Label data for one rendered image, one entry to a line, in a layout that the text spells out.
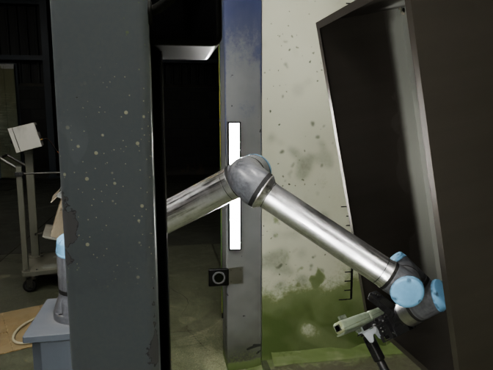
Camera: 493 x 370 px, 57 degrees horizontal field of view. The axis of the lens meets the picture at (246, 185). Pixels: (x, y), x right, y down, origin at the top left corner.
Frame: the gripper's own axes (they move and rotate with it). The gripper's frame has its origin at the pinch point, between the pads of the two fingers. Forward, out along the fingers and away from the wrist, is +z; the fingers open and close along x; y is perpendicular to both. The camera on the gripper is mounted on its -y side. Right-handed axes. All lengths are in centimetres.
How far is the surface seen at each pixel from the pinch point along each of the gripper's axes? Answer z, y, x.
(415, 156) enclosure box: -35, -50, 37
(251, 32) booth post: -18, -138, 7
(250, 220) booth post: 42, -70, 9
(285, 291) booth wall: 60, -36, 26
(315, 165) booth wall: 12, -81, 38
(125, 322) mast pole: -95, 4, -120
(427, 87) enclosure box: -78, -40, -22
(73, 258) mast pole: -96, 0, -123
